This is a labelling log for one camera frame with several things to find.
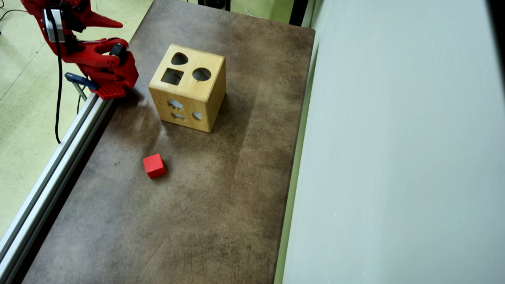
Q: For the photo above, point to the dark vertical post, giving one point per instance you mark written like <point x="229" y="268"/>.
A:
<point x="298" y="12"/>

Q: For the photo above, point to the wooden shape sorter box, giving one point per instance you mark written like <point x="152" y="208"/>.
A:
<point x="189" y="88"/>

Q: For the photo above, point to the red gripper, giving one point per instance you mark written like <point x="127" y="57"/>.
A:
<point x="87" y="18"/>

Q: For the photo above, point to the red cube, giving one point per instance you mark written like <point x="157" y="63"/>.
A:
<point x="154" y="165"/>

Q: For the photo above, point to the silver black camera box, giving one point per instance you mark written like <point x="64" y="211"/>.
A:
<point x="51" y="27"/>

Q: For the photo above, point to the blue clamp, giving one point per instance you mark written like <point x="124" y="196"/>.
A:
<point x="81" y="80"/>

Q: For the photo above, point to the aluminium profile rail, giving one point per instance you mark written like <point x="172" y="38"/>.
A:
<point x="59" y="161"/>

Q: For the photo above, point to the black furniture base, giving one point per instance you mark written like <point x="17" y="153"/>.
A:
<point x="215" y="3"/>

